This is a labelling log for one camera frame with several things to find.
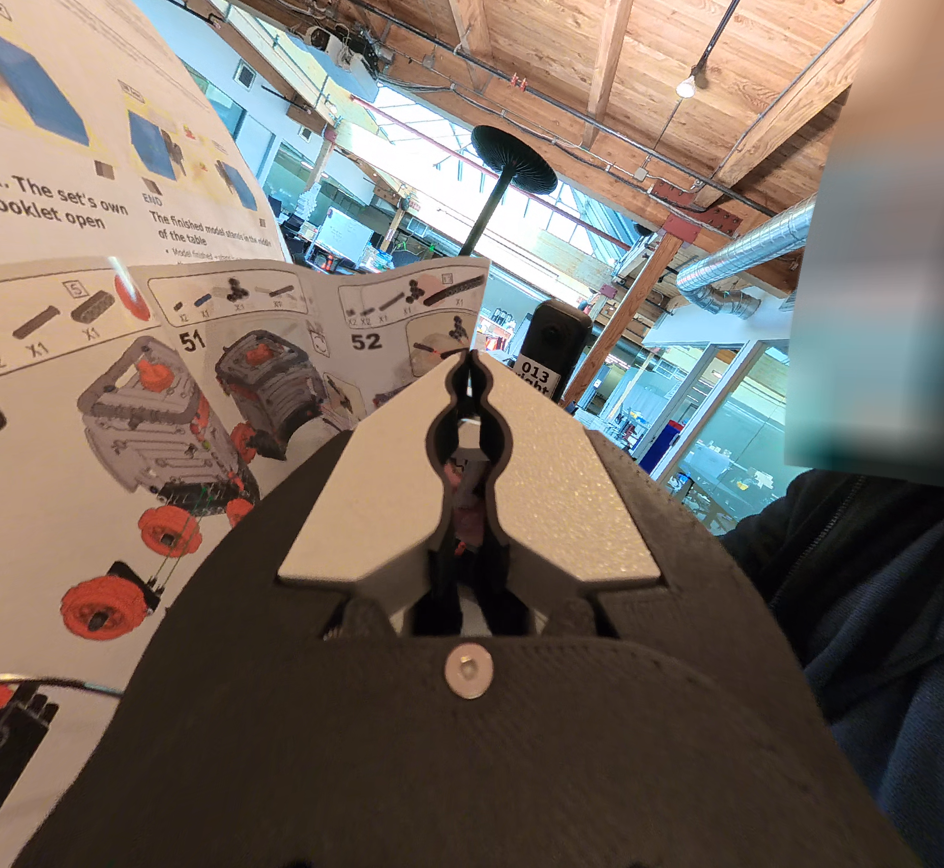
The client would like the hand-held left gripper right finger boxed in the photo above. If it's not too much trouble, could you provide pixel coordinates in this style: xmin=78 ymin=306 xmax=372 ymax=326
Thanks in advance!
xmin=471 ymin=350 xmax=662 ymax=616

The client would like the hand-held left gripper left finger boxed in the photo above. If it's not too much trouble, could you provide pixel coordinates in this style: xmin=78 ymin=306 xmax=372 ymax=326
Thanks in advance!
xmin=277 ymin=350 xmax=471 ymax=616

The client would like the instruction booklet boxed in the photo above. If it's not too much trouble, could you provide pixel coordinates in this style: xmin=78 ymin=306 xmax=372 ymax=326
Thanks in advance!
xmin=0 ymin=256 xmax=493 ymax=692

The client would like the black disc on pole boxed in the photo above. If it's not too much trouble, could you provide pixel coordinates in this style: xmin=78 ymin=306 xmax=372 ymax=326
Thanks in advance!
xmin=461 ymin=124 xmax=559 ymax=260

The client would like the white ceiling device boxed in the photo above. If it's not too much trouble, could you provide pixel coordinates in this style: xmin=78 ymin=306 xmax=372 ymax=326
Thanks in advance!
xmin=302 ymin=23 xmax=381 ymax=76

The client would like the large white instruction sheet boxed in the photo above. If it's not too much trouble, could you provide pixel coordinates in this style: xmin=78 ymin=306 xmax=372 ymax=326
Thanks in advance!
xmin=0 ymin=0 xmax=292 ymax=270

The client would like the silver ventilation duct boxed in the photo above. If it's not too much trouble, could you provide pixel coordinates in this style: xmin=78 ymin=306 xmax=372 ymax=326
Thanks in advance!
xmin=675 ymin=193 xmax=818 ymax=319

